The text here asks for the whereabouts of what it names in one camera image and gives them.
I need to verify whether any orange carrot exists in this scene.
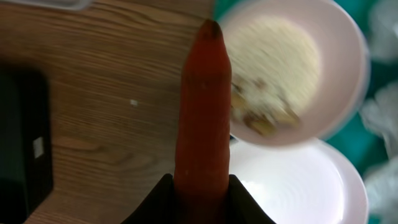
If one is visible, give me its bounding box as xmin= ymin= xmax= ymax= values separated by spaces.
xmin=174 ymin=19 xmax=231 ymax=223

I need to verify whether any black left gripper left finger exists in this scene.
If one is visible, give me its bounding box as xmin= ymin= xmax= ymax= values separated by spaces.
xmin=121 ymin=174 xmax=174 ymax=224

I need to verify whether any pink bowl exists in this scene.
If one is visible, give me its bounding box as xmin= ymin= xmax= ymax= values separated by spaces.
xmin=218 ymin=1 xmax=370 ymax=146

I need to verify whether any black tray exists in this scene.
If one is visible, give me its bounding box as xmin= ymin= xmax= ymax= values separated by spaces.
xmin=1 ymin=65 xmax=53 ymax=223

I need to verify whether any rice and peanuts pile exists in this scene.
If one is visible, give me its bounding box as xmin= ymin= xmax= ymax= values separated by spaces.
xmin=225 ymin=16 xmax=321 ymax=136

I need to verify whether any pink plate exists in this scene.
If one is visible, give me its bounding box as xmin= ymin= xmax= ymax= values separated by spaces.
xmin=229 ymin=139 xmax=369 ymax=224

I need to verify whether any white napkin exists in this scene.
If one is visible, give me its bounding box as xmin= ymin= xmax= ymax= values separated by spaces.
xmin=360 ymin=0 xmax=397 ymax=224

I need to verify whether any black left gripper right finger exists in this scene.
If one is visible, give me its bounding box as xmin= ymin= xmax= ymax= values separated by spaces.
xmin=226 ymin=174 xmax=275 ymax=224

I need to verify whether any clear plastic bin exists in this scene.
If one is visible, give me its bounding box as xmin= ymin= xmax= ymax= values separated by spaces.
xmin=1 ymin=0 xmax=93 ymax=11

